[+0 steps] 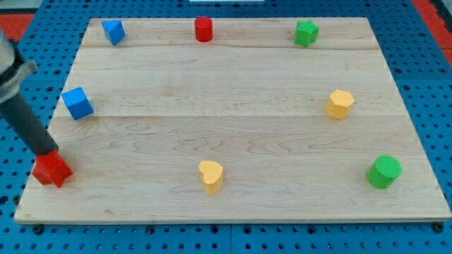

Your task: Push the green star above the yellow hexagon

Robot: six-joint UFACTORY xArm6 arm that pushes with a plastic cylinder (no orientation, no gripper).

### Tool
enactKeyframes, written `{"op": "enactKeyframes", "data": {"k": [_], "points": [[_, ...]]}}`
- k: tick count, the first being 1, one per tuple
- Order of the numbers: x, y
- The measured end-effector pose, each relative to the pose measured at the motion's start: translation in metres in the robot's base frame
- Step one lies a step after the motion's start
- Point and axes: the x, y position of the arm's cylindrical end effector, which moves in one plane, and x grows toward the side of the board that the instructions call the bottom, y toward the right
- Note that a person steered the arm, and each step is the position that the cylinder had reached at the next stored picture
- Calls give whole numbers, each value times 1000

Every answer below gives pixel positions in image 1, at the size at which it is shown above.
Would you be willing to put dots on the wooden board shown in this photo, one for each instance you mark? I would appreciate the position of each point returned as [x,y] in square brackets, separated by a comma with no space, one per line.
[251,100]

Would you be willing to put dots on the blue cube block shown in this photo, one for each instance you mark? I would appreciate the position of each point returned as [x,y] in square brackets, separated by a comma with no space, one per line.
[77,103]

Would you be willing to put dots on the red star block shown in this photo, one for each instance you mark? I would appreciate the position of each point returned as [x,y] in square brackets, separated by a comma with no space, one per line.
[51,168]

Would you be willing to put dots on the green star block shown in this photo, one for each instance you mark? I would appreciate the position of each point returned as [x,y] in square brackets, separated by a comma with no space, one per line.
[306,33]

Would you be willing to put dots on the red cylinder block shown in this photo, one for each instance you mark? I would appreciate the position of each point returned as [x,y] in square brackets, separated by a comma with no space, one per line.
[203,29]

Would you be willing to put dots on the green cylinder block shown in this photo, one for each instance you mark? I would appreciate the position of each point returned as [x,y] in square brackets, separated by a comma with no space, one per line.
[384,171]

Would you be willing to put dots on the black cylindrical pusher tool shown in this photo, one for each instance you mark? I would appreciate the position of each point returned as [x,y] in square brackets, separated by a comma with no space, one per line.
[27,126]

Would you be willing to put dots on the yellow heart block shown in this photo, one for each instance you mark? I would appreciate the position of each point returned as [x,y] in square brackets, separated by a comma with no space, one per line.
[211,175]

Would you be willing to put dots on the blue triangle block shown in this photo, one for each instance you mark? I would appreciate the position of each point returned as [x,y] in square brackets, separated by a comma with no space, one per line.
[114,31]

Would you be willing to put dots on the yellow hexagon block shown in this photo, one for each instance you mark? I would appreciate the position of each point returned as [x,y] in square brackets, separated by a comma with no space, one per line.
[339,104]

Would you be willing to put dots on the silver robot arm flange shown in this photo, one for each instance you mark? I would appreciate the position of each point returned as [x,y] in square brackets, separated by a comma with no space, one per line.
[14,69]

